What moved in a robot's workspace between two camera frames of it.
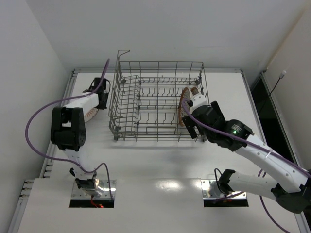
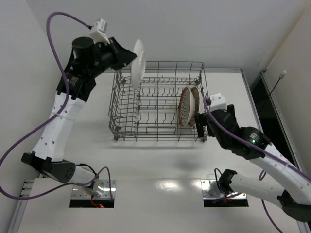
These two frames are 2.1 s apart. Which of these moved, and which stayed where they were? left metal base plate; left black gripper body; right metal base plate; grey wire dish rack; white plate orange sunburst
Moved: white plate orange sunburst; left black gripper body
Stayed: grey wire dish rack; right metal base plate; left metal base plate
